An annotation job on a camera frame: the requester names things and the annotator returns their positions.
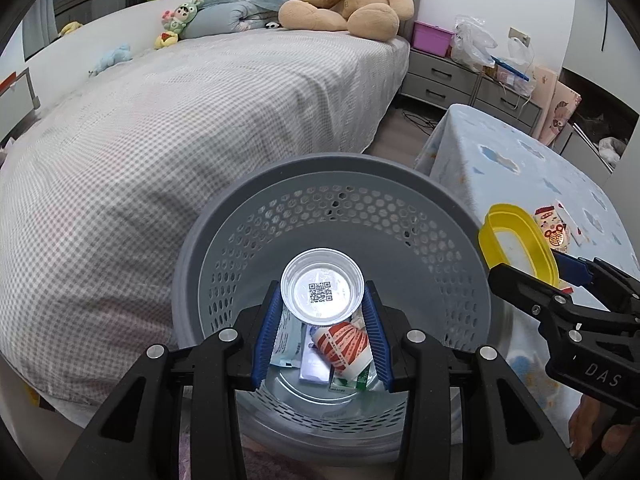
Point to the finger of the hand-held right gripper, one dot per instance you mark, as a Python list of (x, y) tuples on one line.
[(520, 285), (575, 267)]

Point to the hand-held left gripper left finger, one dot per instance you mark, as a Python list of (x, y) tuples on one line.
[(265, 340)]

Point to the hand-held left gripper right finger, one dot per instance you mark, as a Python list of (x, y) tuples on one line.
[(376, 340)]

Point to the light blue wrapper packet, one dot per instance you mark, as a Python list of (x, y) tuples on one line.
[(287, 342)]

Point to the red white paper cup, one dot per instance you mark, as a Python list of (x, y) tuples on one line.
[(345, 342)]

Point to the yellow plastic lid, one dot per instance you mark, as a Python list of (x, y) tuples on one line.
[(540, 250)]

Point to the white green small carton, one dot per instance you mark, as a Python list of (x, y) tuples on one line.
[(357, 380)]

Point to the clear plastic cup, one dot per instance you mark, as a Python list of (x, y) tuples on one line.
[(322, 287)]

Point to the grey perforated plastic basket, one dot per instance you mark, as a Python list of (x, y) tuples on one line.
[(425, 240)]

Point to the person's right hand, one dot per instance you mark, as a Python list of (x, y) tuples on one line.
[(582, 425)]

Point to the white red paper packet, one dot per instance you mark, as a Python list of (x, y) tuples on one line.
[(565, 215)]

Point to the blue cloud print tablecloth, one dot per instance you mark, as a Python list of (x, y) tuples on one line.
[(500, 160)]

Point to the pink picture board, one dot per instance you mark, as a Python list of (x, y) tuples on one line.
[(542, 95), (562, 115)]

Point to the dark open cabinet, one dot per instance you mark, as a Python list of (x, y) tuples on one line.
[(600, 100)]

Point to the grey drawer nightstand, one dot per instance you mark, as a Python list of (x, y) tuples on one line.
[(505, 102), (440, 80)]

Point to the clear plastic bag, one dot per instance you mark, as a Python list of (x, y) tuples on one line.
[(472, 42), (521, 67)]

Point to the blue stick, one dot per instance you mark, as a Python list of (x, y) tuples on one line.
[(510, 67)]

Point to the bed with checkered sheet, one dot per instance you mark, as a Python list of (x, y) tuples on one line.
[(175, 135)]

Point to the pink storage box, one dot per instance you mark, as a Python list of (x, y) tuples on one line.
[(432, 39)]

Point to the small panda plush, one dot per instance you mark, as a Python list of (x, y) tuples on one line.
[(272, 25)]

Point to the small yellow red plush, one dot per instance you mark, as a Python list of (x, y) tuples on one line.
[(166, 40)]

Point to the blue plush toy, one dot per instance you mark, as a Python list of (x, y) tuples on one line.
[(112, 57)]

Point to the light blue quilt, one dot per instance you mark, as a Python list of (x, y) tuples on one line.
[(235, 15)]

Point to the large brown teddy bear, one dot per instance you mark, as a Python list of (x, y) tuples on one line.
[(360, 0)]

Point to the doll plush with green hat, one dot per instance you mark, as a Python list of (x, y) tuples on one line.
[(182, 15)]

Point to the orange red item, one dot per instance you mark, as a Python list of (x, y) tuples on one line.
[(7, 81)]

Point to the yellow plush toy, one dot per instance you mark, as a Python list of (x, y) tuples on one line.
[(70, 28)]

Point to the grey curtain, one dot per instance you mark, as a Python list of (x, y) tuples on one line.
[(40, 25)]

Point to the wall socket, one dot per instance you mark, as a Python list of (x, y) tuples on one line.
[(520, 37)]

